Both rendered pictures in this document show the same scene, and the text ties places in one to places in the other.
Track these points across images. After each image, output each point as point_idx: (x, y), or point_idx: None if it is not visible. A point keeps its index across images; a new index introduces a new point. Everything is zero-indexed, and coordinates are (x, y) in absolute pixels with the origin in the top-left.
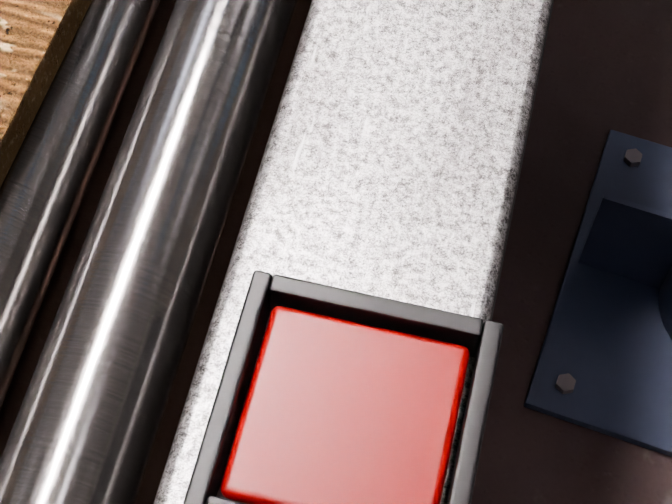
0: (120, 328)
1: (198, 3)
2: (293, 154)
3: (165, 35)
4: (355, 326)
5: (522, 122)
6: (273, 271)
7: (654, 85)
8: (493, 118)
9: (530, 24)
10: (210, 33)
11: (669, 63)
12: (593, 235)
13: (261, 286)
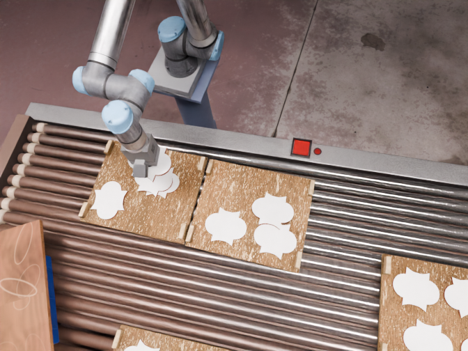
0: (294, 164)
1: (262, 162)
2: (276, 154)
3: (264, 166)
4: (294, 147)
5: (271, 137)
6: (287, 154)
7: None
8: (271, 139)
9: (261, 136)
10: (265, 161)
11: None
12: None
13: (292, 153)
